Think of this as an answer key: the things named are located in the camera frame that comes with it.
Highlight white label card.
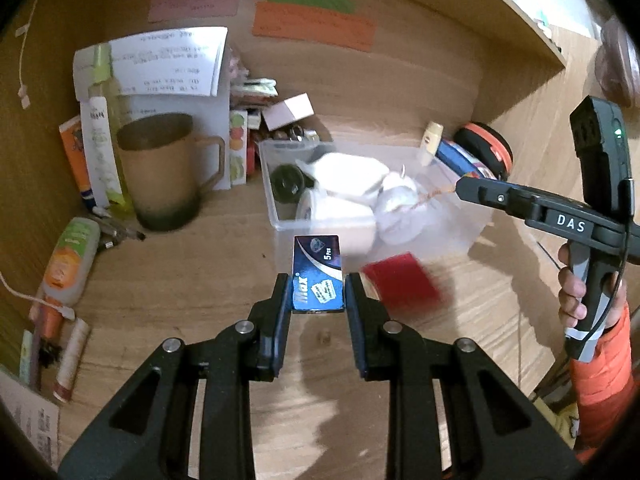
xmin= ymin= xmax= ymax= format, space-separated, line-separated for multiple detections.
xmin=0 ymin=370 xmax=61 ymax=471

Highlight dark metal clips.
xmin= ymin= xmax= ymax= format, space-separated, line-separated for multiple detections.
xmin=87 ymin=212 xmax=147 ymax=253

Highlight white paper sheet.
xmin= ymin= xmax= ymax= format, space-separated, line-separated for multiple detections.
xmin=74 ymin=45 xmax=233 ymax=191

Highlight white tube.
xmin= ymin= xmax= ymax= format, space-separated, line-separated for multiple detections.
xmin=80 ymin=97 xmax=123 ymax=208

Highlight yellow green bottle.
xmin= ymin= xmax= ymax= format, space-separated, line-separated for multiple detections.
xmin=87 ymin=44 xmax=135 ymax=216

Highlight clear plastic storage bin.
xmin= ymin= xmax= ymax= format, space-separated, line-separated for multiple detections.
xmin=257 ymin=139 xmax=498 ymax=273

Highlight yellow printed cloth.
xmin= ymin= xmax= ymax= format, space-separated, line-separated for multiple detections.
xmin=547 ymin=400 xmax=581 ymax=453

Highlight orange tube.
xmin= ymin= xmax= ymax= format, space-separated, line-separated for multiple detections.
xmin=59 ymin=115 xmax=96 ymax=211

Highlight white lidded plastic tub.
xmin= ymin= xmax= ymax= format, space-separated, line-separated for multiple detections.
xmin=295 ymin=187 xmax=376 ymax=253

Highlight green card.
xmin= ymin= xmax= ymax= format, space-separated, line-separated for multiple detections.
xmin=20 ymin=330 xmax=41 ymax=391

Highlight small blue box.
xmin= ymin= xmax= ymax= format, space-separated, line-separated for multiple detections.
xmin=291 ymin=235 xmax=346 ymax=313

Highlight red gift box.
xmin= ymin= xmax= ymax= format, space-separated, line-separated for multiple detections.
xmin=361 ymin=252 xmax=442 ymax=318

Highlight pile of small sachets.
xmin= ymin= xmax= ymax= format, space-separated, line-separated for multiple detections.
xmin=230 ymin=57 xmax=278 ymax=108

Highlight fruit print box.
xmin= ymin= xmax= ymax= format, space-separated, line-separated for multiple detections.
xmin=229 ymin=109 xmax=249 ymax=186

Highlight person's right hand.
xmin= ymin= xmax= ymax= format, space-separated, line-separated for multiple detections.
xmin=556 ymin=242 xmax=590 ymax=322

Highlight orange and green squeeze bottle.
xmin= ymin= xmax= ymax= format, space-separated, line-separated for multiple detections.
xmin=30 ymin=217 xmax=101 ymax=341

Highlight wooden desktop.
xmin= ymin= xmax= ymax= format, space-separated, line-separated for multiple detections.
xmin=30 ymin=105 xmax=571 ymax=480

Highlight orange sticky note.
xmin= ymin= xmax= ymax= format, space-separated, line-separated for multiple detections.
xmin=252 ymin=1 xmax=376 ymax=52

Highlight white tissue packet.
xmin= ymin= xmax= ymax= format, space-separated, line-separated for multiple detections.
xmin=297 ymin=152 xmax=388 ymax=198

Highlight white cable tie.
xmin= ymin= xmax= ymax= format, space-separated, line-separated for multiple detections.
xmin=15 ymin=0 xmax=41 ymax=108

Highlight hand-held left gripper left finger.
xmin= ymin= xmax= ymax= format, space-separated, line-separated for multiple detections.
xmin=59 ymin=272 xmax=293 ymax=480

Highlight brown mug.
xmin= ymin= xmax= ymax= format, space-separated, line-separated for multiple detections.
xmin=116 ymin=112 xmax=227 ymax=232

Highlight silver metal trinkets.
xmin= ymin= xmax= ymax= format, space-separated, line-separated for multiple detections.
xmin=270 ymin=127 xmax=321 ymax=143

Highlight small beige bottle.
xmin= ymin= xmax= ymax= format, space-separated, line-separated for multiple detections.
xmin=420 ymin=121 xmax=445 ymax=166

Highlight person's right forearm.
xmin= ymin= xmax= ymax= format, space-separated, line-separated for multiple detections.
xmin=570 ymin=305 xmax=633 ymax=461

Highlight brown and white stick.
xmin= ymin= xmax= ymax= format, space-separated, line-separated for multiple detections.
xmin=52 ymin=319 xmax=91 ymax=403

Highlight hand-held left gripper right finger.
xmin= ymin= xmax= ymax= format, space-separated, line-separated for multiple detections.
xmin=344 ymin=272 xmax=583 ymax=480

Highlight white cable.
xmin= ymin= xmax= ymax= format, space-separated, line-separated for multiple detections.
xmin=0 ymin=272 xmax=76 ymax=321

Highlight blue printed packet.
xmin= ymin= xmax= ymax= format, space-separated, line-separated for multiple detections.
xmin=434 ymin=140 xmax=496 ymax=181

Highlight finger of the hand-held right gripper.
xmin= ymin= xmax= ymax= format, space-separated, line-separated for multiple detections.
xmin=455 ymin=175 xmax=590 ymax=229

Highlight pink and white small box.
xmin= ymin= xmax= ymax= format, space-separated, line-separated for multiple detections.
xmin=262 ymin=92 xmax=315 ymax=132

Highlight white printed receipt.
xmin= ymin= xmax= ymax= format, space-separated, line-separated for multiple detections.
xmin=107 ymin=26 xmax=228 ymax=97

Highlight orange and black round container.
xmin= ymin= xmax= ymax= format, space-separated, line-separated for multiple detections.
xmin=454 ymin=122 xmax=514 ymax=182

